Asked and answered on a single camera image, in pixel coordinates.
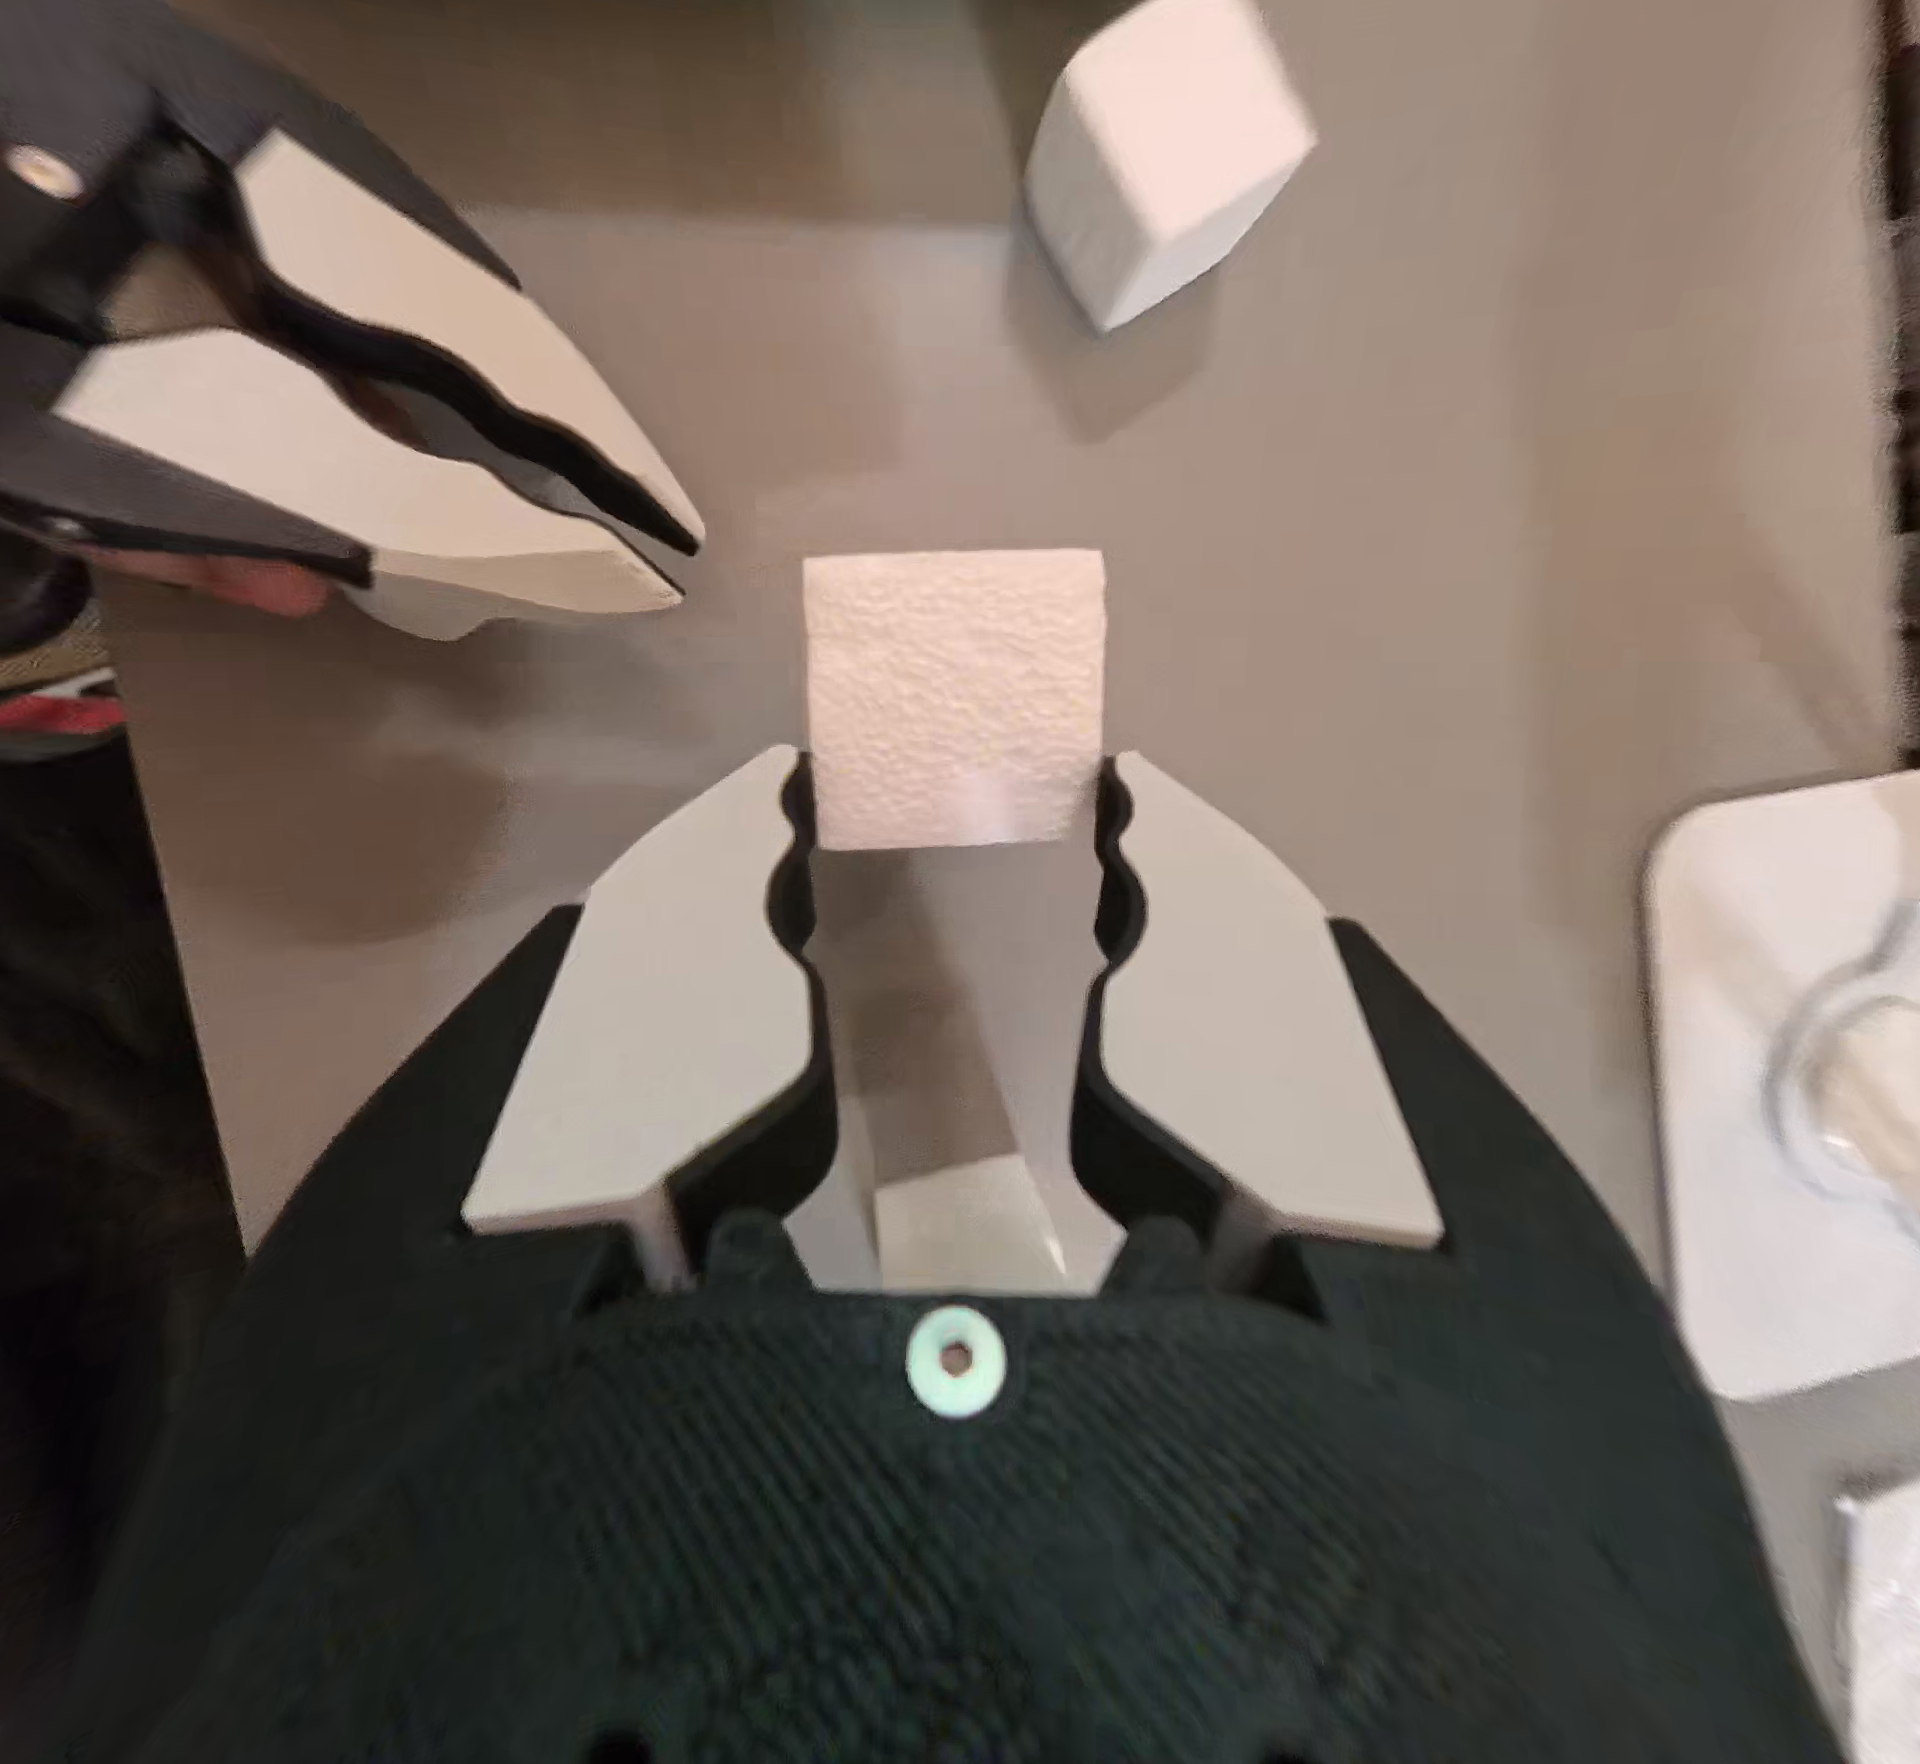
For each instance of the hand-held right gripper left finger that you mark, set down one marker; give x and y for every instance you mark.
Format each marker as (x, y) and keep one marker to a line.
(629, 1045)

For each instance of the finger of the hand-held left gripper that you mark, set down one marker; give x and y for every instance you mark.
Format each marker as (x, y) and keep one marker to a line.
(450, 309)
(301, 460)

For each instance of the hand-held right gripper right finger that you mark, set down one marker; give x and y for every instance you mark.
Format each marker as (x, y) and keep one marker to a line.
(1275, 1045)

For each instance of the person's left hand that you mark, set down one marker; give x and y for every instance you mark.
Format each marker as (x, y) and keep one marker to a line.
(225, 584)

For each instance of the white document stand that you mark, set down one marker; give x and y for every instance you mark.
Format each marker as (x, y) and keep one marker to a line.
(1711, 1045)

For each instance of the person's black pants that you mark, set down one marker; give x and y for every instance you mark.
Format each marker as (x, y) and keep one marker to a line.
(89, 1195)

